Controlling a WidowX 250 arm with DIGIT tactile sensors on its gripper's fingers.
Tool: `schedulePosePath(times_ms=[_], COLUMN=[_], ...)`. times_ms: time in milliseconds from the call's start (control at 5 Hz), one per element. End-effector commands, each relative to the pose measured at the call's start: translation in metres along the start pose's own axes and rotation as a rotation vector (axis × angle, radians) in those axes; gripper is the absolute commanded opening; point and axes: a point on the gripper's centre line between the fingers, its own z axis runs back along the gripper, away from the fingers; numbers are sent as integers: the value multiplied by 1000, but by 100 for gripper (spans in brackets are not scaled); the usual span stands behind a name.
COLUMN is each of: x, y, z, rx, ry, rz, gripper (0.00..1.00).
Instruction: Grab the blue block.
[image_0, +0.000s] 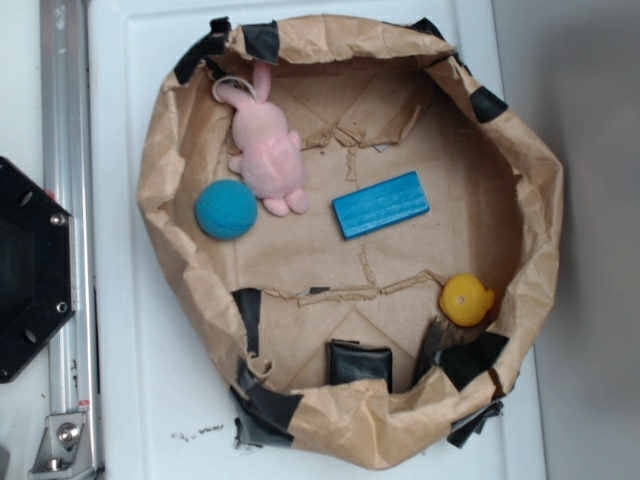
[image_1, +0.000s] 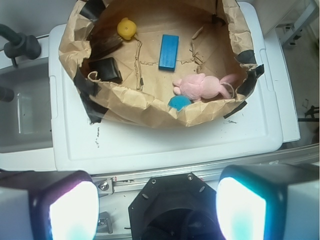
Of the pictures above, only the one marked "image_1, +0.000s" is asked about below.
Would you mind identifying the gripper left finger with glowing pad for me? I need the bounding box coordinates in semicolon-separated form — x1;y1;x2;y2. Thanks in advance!
0;170;99;240

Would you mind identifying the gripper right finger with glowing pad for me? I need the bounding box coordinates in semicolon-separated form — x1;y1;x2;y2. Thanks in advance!
215;163;320;240

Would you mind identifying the black rectangular block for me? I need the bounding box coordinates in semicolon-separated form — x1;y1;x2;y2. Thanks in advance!
88;57;123;84

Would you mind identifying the blue wooden block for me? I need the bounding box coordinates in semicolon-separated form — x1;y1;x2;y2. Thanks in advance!
158;34;179;72

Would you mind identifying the white plastic bin lid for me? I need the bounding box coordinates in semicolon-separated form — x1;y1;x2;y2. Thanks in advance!
48;2;283;174

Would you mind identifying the clear plastic bin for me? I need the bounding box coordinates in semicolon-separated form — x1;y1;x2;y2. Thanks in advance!
0;58;53;153

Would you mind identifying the small blue round toy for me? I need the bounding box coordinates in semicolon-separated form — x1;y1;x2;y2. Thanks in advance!
168;95;192;112

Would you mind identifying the pink plush bunny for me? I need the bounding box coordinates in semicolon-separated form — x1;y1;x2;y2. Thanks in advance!
172;73;239;102

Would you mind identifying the black clamp knob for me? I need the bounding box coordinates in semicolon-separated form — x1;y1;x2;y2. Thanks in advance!
0;24;42;68

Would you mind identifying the brown paper bag liner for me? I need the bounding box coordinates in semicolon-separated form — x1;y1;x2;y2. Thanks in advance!
58;0;264;129

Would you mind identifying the yellow rubber duck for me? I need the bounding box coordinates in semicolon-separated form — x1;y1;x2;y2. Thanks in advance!
117;17;137;41

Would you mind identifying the aluminium extrusion rail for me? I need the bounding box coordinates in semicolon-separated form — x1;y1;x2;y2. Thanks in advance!
92;143;320;197

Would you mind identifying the black octagonal mount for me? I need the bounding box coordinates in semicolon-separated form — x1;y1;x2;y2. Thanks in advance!
128;173;224;240

